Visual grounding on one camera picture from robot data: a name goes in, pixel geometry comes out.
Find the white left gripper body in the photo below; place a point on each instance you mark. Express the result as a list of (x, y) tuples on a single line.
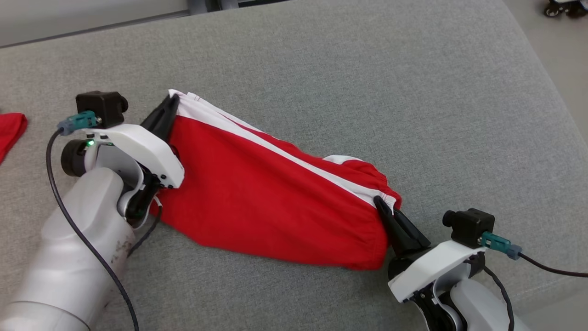
[(138, 142)]

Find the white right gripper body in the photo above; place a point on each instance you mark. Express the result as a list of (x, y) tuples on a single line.
[(427, 269)]

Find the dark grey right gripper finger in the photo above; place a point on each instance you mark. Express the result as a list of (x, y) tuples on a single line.
[(391, 230), (413, 236)]

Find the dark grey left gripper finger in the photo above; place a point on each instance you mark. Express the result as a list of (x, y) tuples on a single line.
[(161, 117)]

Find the red shorts with white stripe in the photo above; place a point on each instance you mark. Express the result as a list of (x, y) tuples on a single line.
[(257, 197)]

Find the red shirt with white sleeves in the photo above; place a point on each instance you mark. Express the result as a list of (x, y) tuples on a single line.
[(10, 131)]

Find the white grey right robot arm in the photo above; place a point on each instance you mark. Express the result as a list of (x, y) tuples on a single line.
[(482, 308)]

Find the black wheeled base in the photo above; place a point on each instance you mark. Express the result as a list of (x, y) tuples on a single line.
[(565, 7)]

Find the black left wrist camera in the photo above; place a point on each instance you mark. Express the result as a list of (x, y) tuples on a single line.
[(103, 106)]

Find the grey partition bottom rail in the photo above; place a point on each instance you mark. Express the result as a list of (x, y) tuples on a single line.
[(92, 28)]

